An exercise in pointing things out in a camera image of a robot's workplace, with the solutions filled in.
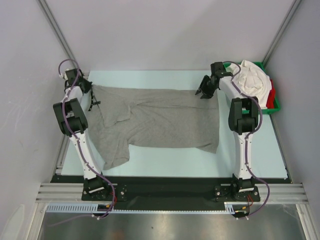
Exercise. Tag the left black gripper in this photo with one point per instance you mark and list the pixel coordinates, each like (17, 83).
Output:
(88, 85)

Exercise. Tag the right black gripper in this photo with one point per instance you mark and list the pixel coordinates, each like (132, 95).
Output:
(208, 94)

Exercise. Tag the grey t-shirt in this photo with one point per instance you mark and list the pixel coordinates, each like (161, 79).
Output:
(152, 118)

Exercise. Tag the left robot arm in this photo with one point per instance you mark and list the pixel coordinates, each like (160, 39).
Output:
(73, 123)

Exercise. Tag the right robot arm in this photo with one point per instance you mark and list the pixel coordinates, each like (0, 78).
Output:
(243, 121)

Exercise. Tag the white t-shirt in bin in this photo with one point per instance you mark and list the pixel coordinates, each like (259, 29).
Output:
(253, 82)

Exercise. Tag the red t-shirt in bin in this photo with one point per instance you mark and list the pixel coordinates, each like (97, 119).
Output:
(271, 97)

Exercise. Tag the green plastic bin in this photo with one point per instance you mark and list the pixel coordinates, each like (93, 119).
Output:
(235, 69)

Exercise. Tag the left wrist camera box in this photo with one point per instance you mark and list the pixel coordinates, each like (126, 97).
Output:
(71, 75)

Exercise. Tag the left aluminium corner post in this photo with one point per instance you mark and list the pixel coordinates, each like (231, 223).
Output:
(55, 27)

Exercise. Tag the aluminium corner post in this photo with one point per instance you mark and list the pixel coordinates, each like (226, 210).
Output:
(55, 27)
(293, 9)

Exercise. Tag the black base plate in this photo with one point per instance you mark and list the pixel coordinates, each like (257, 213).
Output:
(168, 193)

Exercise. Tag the aluminium front rail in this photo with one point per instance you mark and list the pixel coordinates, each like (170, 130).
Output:
(73, 193)

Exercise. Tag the white cable duct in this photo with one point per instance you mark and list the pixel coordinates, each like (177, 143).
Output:
(101, 208)

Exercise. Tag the right aluminium corner post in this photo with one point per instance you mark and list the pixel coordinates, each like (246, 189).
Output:
(293, 9)

